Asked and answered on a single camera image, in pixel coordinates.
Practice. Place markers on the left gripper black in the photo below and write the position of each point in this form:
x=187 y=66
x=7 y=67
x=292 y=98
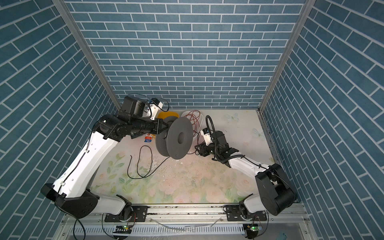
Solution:
x=157 y=127

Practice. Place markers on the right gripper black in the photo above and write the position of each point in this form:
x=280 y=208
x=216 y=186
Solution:
x=203 y=150

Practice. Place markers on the grey perforated cable spool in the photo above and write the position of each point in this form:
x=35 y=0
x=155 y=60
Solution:
x=176 y=140

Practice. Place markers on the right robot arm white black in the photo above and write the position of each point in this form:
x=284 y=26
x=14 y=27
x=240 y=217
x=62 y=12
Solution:
x=275 y=191

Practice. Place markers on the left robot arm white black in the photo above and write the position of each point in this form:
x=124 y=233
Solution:
x=70 y=192

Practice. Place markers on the pencil box blue white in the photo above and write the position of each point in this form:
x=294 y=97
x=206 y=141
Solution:
x=149 y=138

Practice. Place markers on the yellow plastic tub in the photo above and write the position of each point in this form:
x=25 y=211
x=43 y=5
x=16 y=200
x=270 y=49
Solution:
x=164 y=115

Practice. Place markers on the white plastic tub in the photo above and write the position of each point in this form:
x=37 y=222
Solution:
x=196 y=119

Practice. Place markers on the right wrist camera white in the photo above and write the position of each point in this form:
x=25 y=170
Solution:
x=207 y=136

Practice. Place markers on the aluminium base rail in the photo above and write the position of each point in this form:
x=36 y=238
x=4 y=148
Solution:
x=191 y=221

